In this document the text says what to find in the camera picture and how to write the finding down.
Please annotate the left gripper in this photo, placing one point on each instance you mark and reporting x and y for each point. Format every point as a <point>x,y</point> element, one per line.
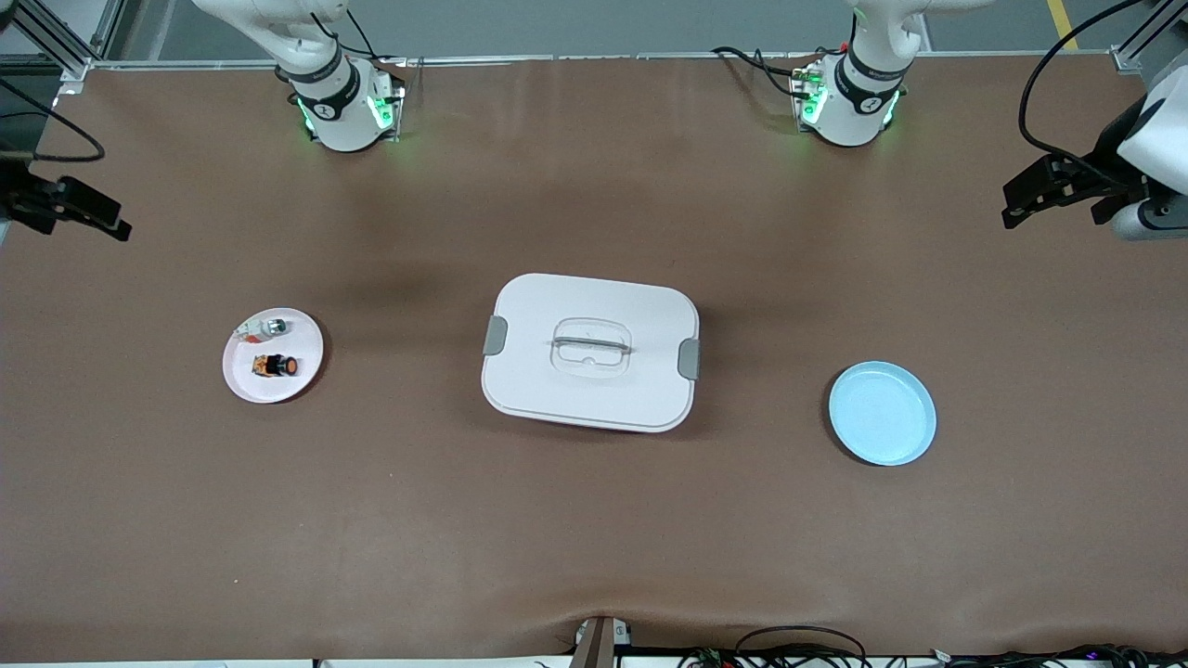
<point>1111,148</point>

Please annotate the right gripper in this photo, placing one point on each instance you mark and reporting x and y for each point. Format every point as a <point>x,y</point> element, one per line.
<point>20,206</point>

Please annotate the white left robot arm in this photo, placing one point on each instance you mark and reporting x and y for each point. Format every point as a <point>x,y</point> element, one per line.
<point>858,113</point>

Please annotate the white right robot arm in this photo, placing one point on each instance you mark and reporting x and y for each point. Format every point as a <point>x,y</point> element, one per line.
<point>342,113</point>

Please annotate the grey box latch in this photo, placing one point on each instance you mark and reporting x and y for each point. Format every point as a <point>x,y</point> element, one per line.
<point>495,335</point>
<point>689,359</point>

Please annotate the white lidded plastic box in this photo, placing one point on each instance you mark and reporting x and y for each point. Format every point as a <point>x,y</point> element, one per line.
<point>585,399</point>

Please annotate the small white red part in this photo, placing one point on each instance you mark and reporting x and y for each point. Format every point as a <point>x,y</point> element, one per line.
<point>249,331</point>

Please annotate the light blue round plate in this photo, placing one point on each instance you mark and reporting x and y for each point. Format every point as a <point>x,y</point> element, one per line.
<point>882,415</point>

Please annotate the pink round plate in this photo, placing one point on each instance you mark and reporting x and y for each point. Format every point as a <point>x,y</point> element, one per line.
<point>302,390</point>

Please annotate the aluminium frame profile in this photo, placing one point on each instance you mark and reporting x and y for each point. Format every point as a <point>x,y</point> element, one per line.
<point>58,42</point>
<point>1128,57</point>

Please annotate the metal table edge rail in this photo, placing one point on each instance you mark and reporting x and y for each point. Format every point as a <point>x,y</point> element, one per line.
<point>557,58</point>

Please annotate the brown camera mount post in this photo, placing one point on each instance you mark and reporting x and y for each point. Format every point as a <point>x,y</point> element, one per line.
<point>594,645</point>

